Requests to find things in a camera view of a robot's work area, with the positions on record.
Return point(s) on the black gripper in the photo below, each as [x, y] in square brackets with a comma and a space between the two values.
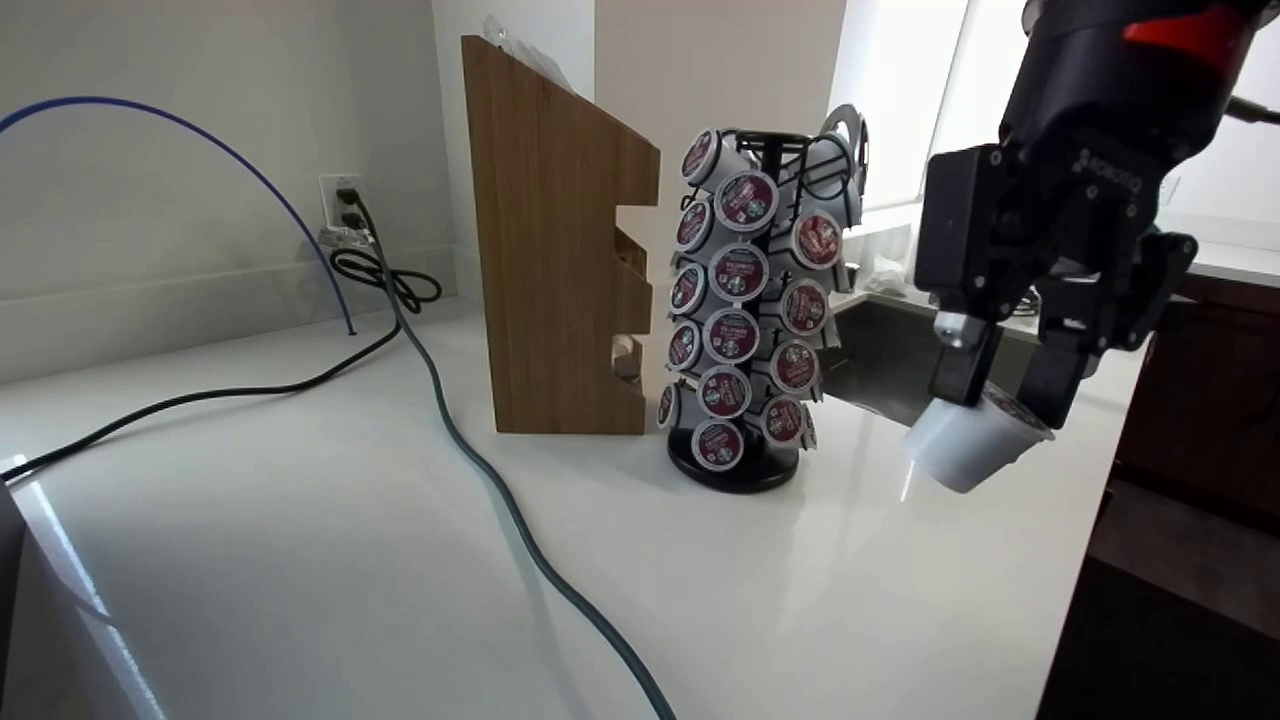
[1074, 226]

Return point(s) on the stainless steel sink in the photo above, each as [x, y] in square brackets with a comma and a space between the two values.
[880, 356]

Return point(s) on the black coffee pod carousel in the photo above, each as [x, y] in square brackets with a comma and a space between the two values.
[756, 261]

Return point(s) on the wooden condiment organizer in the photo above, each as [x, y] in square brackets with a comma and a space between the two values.
[562, 280]

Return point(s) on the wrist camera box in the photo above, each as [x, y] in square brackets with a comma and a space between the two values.
[962, 253]

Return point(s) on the wall power outlet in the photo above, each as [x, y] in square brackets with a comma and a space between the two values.
[343, 203]

